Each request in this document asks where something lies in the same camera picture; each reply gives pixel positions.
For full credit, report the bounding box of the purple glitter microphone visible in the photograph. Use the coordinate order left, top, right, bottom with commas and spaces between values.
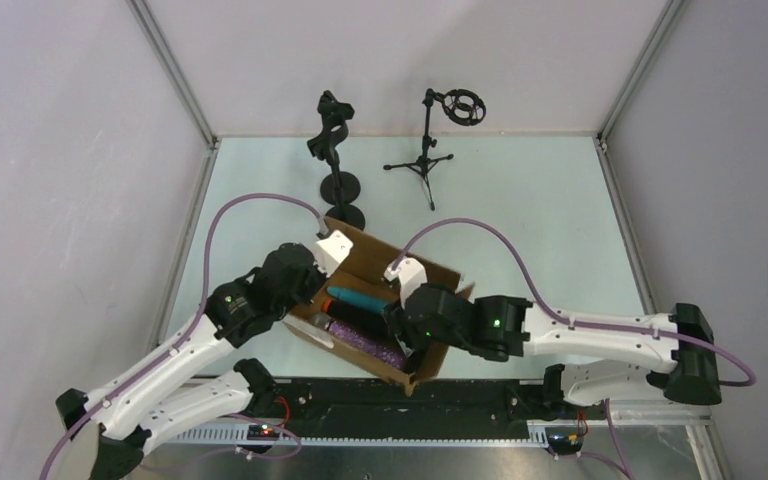
310, 313, 408, 371

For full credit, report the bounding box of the black microphone orange end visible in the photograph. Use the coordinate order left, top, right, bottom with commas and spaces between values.
321, 299, 407, 340

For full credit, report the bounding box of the teal microphone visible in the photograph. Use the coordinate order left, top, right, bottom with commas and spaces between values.
326, 286, 389, 314

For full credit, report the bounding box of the brown cardboard box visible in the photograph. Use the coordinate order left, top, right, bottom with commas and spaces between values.
283, 217, 449, 397

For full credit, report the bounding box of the black round-base mic stand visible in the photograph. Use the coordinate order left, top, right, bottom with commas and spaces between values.
308, 90, 361, 205
306, 119, 367, 233

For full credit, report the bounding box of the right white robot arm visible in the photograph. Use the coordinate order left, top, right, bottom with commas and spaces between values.
383, 284, 722, 406

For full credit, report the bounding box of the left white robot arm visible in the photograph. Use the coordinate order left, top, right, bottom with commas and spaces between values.
56, 232, 353, 479

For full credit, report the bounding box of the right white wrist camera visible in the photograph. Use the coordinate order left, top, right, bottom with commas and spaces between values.
383, 256, 428, 304

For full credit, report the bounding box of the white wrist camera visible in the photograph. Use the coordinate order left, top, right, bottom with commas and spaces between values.
311, 230, 354, 277
383, 256, 428, 304

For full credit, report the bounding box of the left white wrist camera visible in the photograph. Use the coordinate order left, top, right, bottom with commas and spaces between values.
311, 230, 354, 277

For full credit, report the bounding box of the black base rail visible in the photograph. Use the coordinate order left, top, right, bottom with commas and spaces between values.
191, 376, 617, 445

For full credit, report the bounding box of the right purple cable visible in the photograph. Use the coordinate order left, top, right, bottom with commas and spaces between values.
390, 217, 758, 389

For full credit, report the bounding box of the purple cable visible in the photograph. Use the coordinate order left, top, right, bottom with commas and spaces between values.
39, 192, 327, 480
390, 217, 758, 389

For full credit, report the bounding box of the black tripod shock-mount stand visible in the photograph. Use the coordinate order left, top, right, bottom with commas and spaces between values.
382, 88, 487, 211

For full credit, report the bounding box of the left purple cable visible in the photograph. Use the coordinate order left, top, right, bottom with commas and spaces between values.
39, 192, 327, 480

